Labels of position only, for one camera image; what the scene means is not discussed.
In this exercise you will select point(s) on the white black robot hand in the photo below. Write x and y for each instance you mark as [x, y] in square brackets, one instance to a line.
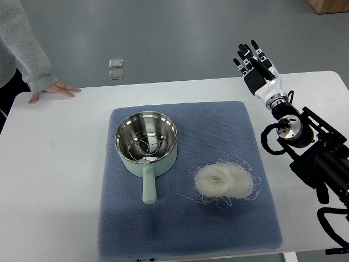
[260, 75]

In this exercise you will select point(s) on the person's bare hand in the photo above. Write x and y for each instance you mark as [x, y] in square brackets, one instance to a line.
[56, 88]

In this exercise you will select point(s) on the white vermicelli bundle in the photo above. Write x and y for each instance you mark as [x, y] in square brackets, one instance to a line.
[224, 181]

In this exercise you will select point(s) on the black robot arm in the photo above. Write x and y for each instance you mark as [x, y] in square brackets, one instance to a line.
[319, 154]

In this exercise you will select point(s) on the grey sweatshirt forearm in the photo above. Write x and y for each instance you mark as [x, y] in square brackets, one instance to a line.
[19, 45]

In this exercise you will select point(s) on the mint green steel pot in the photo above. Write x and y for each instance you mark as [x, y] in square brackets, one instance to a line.
[147, 122]

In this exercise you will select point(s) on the upper metal floor plate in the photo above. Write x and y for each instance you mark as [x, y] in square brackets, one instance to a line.
[116, 63]

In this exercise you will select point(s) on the metal floor plate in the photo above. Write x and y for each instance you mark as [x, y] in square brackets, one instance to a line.
[116, 74]
[116, 63]

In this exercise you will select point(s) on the lower metal floor plate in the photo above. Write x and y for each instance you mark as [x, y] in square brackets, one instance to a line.
[116, 74]

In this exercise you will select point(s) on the wooden box corner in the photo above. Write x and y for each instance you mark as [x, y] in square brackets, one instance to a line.
[329, 6]

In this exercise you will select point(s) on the blue grey table mat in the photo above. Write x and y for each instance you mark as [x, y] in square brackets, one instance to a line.
[179, 223]

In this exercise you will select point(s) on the wire steaming rack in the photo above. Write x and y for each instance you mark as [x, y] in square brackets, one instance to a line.
[145, 148]

